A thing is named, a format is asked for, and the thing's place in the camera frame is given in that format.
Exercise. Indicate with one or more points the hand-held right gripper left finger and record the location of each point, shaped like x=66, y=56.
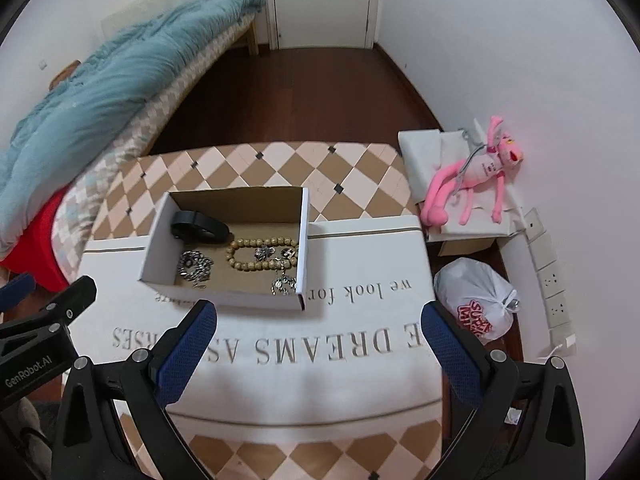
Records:
x=185, y=350

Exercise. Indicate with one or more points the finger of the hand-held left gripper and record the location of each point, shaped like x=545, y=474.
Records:
x=65, y=305
x=15, y=290

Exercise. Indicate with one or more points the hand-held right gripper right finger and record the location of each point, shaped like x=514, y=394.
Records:
x=450, y=350

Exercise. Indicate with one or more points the white cardboard box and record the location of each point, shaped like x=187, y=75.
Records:
x=160, y=240

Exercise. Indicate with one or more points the black wristband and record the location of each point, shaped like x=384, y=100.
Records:
x=200, y=225

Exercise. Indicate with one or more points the red blanket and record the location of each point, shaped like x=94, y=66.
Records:
x=35, y=245

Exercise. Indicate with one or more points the white plastic bag red print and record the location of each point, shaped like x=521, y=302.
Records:
x=475, y=290

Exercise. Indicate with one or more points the brown cardboard box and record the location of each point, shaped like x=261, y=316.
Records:
x=465, y=245

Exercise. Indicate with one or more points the white charger plug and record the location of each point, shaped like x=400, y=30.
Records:
x=557, y=337
x=568, y=342

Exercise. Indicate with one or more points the diamond pattern printed tablecloth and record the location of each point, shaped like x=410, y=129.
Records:
x=310, y=390

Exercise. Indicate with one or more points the pink plush toy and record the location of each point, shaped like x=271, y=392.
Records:
x=480, y=167

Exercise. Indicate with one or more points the checkered bed sheet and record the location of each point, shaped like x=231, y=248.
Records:
x=150, y=120

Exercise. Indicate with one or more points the light blue quilt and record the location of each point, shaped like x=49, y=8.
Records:
x=100, y=90

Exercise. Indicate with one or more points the brown wooden headboard piece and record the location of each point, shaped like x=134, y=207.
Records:
x=65, y=72

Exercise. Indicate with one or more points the wooden bed leg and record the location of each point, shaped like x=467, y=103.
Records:
x=253, y=35

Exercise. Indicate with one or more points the white door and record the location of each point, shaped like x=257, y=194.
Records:
x=325, y=0

